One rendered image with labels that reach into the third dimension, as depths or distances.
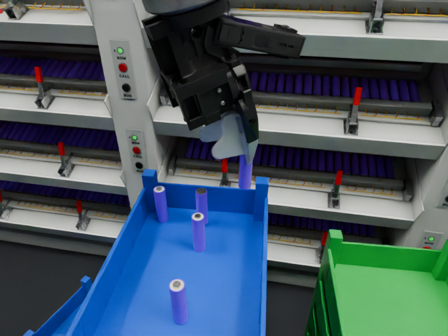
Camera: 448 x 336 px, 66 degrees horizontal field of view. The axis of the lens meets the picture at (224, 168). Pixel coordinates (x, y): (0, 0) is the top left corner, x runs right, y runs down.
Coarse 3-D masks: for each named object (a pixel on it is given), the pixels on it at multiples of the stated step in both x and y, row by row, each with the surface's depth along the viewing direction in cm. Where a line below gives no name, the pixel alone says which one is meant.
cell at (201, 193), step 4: (200, 188) 53; (204, 188) 53; (196, 192) 52; (200, 192) 52; (204, 192) 52; (196, 196) 52; (200, 196) 52; (204, 196) 52; (196, 200) 53; (200, 200) 52; (204, 200) 52; (196, 204) 53; (200, 204) 53; (204, 204) 53; (196, 208) 54; (200, 208) 53; (204, 208) 53; (200, 212) 53; (204, 212) 54; (204, 216) 54
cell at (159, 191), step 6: (162, 186) 54; (156, 192) 52; (162, 192) 52; (156, 198) 53; (162, 198) 53; (156, 204) 54; (162, 204) 54; (156, 210) 55; (162, 210) 54; (162, 216) 55; (168, 216) 56; (162, 222) 56
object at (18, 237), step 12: (0, 228) 116; (12, 240) 117; (24, 240) 116; (36, 240) 115; (48, 240) 114; (60, 240) 112; (72, 240) 112; (84, 240) 112; (84, 252) 114; (96, 252) 112; (108, 252) 111; (276, 276) 103; (288, 276) 102; (300, 276) 101; (312, 276) 100
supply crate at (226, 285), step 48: (144, 192) 54; (192, 192) 57; (240, 192) 55; (144, 240) 53; (192, 240) 53; (240, 240) 53; (96, 288) 40; (144, 288) 45; (192, 288) 45; (240, 288) 45
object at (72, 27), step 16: (0, 16) 71; (32, 16) 70; (48, 16) 70; (64, 16) 69; (80, 16) 69; (0, 32) 72; (16, 32) 71; (32, 32) 71; (48, 32) 70; (64, 32) 69; (80, 32) 68
